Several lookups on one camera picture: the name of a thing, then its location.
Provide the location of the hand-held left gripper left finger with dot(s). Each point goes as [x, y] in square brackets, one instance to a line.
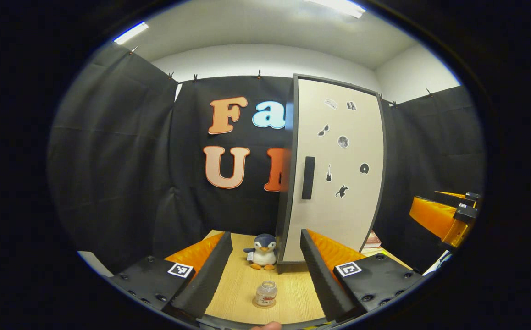
[210, 275]

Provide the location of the clear plastic bottle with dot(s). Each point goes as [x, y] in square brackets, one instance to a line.
[266, 293]

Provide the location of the penguin plush toy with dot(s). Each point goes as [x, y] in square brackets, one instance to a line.
[263, 254]

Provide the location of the brown patterned book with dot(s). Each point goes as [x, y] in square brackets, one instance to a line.
[374, 240]

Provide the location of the black backdrop cloth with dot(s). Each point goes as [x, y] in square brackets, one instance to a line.
[109, 160]

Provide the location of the round cork coaster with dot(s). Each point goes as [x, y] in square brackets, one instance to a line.
[264, 306]

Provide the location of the grey cabinet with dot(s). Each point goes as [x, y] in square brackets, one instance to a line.
[284, 206]

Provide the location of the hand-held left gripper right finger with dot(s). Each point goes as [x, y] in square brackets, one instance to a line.
[320, 279]

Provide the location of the ceiling panel light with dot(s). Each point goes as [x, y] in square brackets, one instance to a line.
[336, 7]

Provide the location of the ceiling strip light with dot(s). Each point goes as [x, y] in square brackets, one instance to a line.
[130, 33]

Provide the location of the white flat object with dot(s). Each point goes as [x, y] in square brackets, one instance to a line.
[437, 265]

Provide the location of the white cabinet door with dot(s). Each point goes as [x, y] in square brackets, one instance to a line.
[339, 220]

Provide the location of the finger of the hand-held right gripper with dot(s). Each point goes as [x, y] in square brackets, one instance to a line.
[467, 215]
[472, 197]

